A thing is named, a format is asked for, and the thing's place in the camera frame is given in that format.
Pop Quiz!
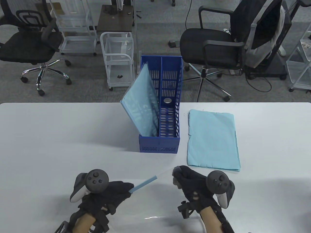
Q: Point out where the small white mesh cart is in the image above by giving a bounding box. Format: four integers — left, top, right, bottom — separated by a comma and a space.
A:
100, 32, 136, 92

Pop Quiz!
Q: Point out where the cardboard box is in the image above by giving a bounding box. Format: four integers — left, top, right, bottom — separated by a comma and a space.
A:
36, 2, 62, 12

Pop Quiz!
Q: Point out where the person's right hand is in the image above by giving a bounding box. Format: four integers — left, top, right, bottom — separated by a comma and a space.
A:
172, 166, 220, 214

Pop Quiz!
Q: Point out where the black rolling stand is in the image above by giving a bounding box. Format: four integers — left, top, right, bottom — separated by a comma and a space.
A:
243, 0, 303, 80

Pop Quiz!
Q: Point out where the brown side table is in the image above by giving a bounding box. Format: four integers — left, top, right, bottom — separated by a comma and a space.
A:
97, 4, 134, 33

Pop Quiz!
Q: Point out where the clear plastic file folder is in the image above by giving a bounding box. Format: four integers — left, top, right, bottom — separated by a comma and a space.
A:
107, 167, 207, 233
120, 63, 161, 137

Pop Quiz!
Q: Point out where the black and white controller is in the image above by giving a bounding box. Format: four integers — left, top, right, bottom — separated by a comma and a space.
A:
206, 171, 235, 209
70, 169, 110, 203

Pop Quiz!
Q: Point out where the blue plastic file rack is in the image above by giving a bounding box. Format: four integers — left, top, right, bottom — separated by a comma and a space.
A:
139, 55, 183, 154

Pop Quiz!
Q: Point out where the stack of light blue papers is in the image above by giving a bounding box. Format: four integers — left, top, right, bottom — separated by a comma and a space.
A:
187, 109, 241, 172
121, 64, 160, 137

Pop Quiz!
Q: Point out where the person's left hand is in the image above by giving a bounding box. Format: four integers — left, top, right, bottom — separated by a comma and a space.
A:
78, 181, 134, 216

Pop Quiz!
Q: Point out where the white wire shelf cart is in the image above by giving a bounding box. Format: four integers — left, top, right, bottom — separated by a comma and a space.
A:
286, 24, 311, 92

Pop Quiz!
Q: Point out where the black floor cable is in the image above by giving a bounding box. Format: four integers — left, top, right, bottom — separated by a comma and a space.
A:
246, 70, 272, 92
185, 0, 193, 28

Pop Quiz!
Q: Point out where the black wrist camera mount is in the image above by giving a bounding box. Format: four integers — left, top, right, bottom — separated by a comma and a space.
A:
55, 211, 110, 233
177, 201, 235, 233

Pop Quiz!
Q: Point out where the person's left forearm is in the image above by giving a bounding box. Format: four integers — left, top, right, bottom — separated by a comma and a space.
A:
73, 214, 96, 233

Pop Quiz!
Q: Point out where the white three-tier cart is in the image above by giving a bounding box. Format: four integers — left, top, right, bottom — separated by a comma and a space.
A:
50, 0, 100, 57

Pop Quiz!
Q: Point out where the person's right forearm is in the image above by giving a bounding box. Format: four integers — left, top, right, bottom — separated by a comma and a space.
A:
200, 208, 224, 233

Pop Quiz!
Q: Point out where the black mesh-back office chair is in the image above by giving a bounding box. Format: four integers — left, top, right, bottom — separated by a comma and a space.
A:
0, 0, 72, 96

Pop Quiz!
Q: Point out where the grey metal pole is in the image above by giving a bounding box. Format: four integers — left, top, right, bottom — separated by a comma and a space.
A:
132, 0, 143, 75

